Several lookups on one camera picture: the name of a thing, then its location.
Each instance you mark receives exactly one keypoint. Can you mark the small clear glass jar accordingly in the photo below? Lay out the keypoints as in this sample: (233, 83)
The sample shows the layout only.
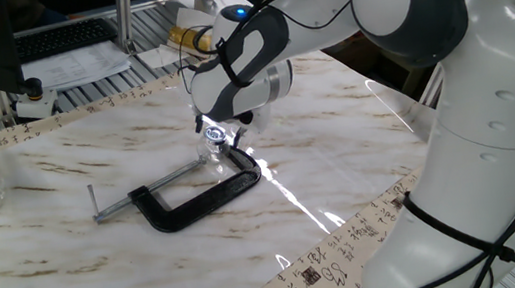
(212, 154)

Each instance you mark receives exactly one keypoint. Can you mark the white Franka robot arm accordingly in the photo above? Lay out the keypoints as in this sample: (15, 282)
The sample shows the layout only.
(499, 105)

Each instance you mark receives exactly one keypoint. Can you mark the aluminium frame post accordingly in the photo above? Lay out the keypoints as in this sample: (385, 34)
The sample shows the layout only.
(124, 16)

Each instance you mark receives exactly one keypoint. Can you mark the white stand with black knob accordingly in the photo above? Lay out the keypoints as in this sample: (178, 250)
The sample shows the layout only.
(35, 107)

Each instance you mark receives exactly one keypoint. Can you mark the black computer keyboard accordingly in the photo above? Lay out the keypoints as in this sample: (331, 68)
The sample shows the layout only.
(66, 38)

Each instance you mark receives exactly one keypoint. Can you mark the black C-clamp with steel screw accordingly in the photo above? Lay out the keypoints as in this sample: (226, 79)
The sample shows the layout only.
(196, 209)

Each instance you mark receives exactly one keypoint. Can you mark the marble pattern plastic sheet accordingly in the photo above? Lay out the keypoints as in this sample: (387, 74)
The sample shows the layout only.
(106, 286)

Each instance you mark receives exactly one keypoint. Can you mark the white printed paper stack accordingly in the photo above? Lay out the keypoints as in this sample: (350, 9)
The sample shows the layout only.
(75, 66)

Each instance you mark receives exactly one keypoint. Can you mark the silver metal jar lid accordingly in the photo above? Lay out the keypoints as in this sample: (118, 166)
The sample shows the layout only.
(215, 133)

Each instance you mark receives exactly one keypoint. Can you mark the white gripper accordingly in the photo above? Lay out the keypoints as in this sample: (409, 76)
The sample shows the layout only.
(261, 117)

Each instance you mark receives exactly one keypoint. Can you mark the beige calligraphy print paper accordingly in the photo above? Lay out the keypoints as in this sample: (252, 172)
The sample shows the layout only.
(307, 278)

